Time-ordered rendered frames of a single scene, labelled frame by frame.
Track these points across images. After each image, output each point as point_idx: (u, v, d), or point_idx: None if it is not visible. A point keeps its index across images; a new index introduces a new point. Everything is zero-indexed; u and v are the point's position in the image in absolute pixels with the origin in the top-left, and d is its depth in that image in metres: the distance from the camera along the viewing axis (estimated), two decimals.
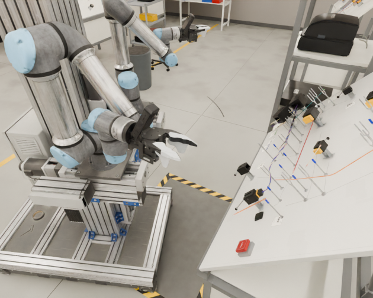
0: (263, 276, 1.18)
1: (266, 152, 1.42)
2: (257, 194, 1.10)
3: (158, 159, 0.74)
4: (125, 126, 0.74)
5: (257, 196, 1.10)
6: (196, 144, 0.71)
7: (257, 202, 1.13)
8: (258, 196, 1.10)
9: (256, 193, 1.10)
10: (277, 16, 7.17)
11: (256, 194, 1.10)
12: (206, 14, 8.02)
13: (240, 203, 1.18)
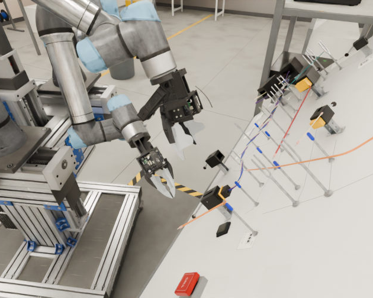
0: None
1: (246, 135, 1.01)
2: (221, 195, 0.69)
3: (199, 113, 0.62)
4: None
5: (221, 196, 0.69)
6: (182, 158, 0.65)
7: (221, 207, 0.72)
8: (222, 197, 0.69)
9: (219, 193, 0.69)
10: (275, 5, 6.76)
11: (219, 194, 0.69)
12: (200, 5, 7.61)
13: (199, 207, 0.76)
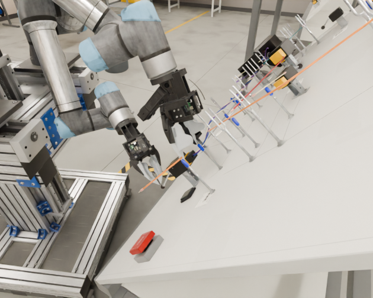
0: (203, 291, 0.76)
1: (222, 110, 1.00)
2: (186, 159, 0.67)
3: (199, 113, 0.62)
4: None
5: (185, 161, 0.67)
6: (182, 158, 0.65)
7: (187, 174, 0.70)
8: (187, 162, 0.67)
9: None
10: (271, 1, 6.75)
11: None
12: (197, 1, 7.59)
13: (167, 176, 0.75)
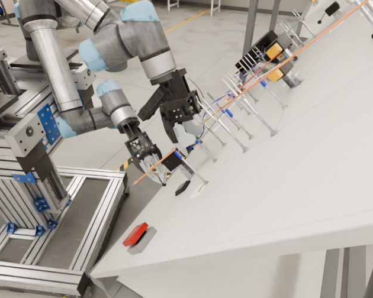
0: (198, 285, 0.75)
1: (218, 106, 0.99)
2: (180, 153, 0.67)
3: (199, 113, 0.62)
4: None
5: (180, 154, 0.67)
6: (186, 155, 0.67)
7: (182, 167, 0.70)
8: (181, 155, 0.67)
9: (178, 151, 0.67)
10: (270, 0, 6.74)
11: (177, 152, 0.67)
12: (196, 0, 7.59)
13: (165, 172, 0.75)
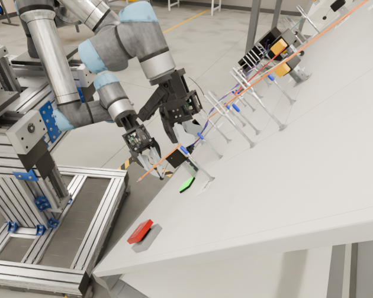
0: (202, 284, 0.74)
1: (222, 103, 0.98)
2: None
3: (198, 113, 0.62)
4: None
5: None
6: (186, 155, 0.67)
7: (187, 164, 0.69)
8: (183, 154, 0.67)
9: None
10: (271, 0, 6.73)
11: None
12: (197, 0, 7.58)
13: (166, 167, 0.74)
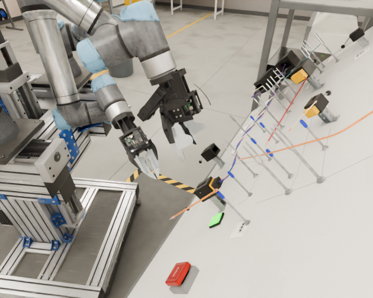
0: None
1: (241, 128, 1.00)
2: (212, 187, 0.68)
3: (199, 113, 0.62)
4: None
5: (211, 188, 0.68)
6: (182, 158, 0.65)
7: (215, 198, 0.71)
8: (213, 189, 0.68)
9: (209, 184, 0.68)
10: None
11: (209, 185, 0.68)
12: (199, 3, 7.60)
13: (192, 199, 0.76)
